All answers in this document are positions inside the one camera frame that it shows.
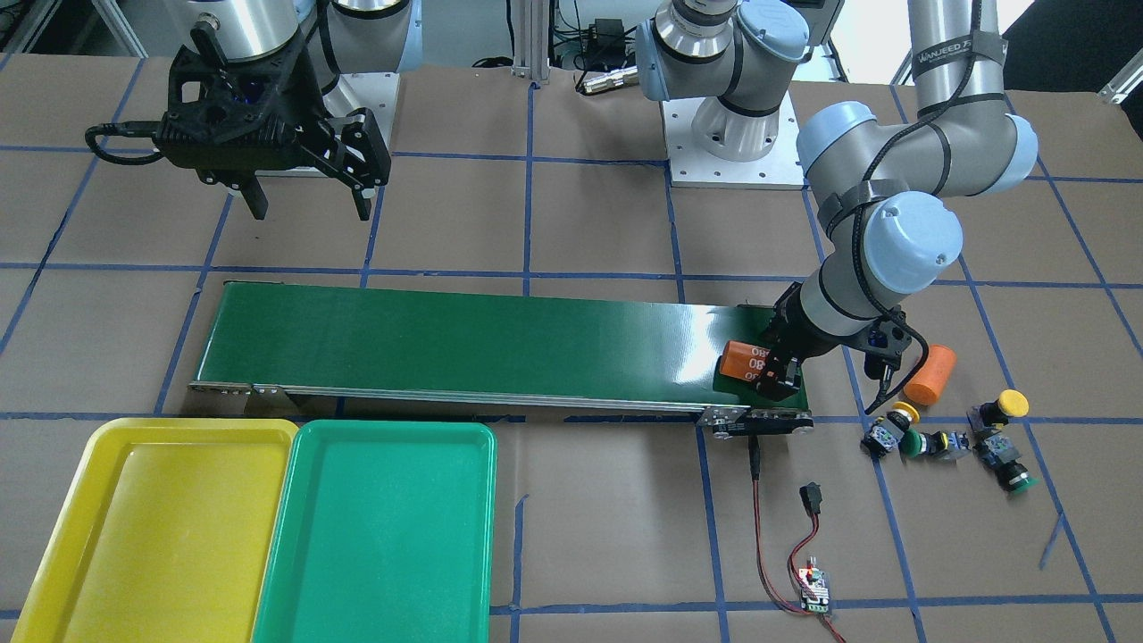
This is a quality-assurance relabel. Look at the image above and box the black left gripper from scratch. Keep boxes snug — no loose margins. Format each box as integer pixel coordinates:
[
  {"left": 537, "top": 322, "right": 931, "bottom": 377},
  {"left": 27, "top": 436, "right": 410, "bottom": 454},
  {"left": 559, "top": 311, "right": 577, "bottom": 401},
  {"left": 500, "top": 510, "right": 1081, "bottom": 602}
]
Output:
[{"left": 759, "top": 284, "right": 912, "bottom": 400}]

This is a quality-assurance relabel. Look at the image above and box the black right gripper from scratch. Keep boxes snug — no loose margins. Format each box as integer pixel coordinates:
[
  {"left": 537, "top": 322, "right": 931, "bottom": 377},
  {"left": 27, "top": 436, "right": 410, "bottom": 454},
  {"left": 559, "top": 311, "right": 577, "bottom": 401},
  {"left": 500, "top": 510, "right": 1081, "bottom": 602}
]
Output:
[{"left": 155, "top": 21, "right": 391, "bottom": 222}]

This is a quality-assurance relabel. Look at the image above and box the orange cylinder with white text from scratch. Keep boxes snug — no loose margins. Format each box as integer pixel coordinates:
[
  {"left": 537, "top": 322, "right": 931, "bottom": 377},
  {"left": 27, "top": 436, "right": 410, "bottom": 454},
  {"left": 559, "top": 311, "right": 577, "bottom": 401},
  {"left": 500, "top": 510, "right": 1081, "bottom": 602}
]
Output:
[{"left": 717, "top": 340, "right": 772, "bottom": 384}]

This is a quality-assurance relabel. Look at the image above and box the plain orange cylinder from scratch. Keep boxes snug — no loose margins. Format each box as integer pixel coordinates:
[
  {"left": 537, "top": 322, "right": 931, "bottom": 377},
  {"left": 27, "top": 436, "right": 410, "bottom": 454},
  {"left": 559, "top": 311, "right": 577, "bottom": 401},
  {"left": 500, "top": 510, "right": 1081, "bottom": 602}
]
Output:
[{"left": 903, "top": 345, "right": 958, "bottom": 405}]

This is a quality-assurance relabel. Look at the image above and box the yellow push button switch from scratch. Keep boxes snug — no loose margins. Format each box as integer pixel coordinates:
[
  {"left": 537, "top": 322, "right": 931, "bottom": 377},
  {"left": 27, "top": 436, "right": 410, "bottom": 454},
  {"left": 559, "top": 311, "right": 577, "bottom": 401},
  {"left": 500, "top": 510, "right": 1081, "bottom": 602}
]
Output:
[{"left": 966, "top": 389, "right": 1030, "bottom": 432}]

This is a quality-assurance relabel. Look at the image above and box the green push button switch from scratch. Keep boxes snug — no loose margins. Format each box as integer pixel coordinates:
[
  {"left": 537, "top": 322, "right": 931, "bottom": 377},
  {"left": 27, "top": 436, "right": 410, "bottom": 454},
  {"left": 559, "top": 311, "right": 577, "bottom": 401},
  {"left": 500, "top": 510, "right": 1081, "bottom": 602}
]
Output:
[{"left": 974, "top": 431, "right": 1040, "bottom": 495}]

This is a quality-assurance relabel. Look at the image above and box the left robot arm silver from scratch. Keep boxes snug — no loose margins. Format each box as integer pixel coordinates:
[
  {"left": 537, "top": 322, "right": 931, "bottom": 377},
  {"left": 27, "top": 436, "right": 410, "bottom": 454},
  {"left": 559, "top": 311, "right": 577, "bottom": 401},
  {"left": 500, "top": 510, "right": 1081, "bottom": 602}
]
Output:
[{"left": 634, "top": 1, "right": 1039, "bottom": 400}]

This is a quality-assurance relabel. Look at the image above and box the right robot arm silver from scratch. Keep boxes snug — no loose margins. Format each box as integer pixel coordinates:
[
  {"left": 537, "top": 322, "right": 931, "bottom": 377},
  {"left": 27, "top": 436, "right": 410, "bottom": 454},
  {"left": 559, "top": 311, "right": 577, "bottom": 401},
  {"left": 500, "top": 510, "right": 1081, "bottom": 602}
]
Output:
[{"left": 152, "top": 1, "right": 423, "bottom": 220}]

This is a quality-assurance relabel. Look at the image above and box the green conveyor belt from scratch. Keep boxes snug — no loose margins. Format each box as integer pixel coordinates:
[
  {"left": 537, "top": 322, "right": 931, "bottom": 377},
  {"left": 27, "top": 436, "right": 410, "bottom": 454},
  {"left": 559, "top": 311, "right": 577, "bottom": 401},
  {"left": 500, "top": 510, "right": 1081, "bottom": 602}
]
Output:
[{"left": 192, "top": 281, "right": 813, "bottom": 436}]

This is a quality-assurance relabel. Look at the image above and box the small green controller board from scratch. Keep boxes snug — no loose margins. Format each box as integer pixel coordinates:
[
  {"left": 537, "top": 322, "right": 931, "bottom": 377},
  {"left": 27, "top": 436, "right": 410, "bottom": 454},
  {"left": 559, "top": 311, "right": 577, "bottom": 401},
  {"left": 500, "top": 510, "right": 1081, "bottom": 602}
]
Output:
[{"left": 796, "top": 563, "right": 833, "bottom": 617}]

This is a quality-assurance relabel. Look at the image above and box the green plastic tray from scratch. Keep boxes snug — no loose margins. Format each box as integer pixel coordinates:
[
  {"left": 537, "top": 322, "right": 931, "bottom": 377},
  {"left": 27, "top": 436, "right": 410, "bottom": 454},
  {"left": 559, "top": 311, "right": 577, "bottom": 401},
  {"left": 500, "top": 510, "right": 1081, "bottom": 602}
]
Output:
[{"left": 251, "top": 420, "right": 497, "bottom": 642}]

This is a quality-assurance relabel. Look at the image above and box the yellow plastic tray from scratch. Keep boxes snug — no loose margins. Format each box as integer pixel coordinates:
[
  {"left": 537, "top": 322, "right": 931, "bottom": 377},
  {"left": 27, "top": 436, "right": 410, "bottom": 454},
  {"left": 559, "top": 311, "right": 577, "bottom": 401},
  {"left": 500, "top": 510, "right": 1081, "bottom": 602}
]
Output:
[{"left": 13, "top": 418, "right": 297, "bottom": 642}]

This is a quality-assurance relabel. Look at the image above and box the red black power cable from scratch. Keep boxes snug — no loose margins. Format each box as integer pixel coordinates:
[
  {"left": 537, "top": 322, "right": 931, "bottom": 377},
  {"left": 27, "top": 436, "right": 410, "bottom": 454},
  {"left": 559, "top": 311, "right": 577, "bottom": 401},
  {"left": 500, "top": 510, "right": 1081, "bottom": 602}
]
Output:
[{"left": 748, "top": 433, "right": 845, "bottom": 643}]

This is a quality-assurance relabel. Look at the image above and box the black inline rocker switch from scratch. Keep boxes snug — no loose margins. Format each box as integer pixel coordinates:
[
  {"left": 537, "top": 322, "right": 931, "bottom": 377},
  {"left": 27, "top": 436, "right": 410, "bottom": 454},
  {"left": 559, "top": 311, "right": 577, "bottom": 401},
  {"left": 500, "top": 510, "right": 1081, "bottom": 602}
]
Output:
[{"left": 799, "top": 481, "right": 823, "bottom": 520}]

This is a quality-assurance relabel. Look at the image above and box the aluminium frame post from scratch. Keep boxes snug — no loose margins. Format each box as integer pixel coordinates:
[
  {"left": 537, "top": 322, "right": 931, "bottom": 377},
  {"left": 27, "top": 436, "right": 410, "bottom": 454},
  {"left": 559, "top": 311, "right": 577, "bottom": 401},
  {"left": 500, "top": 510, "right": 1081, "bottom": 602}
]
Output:
[{"left": 509, "top": 0, "right": 551, "bottom": 86}]

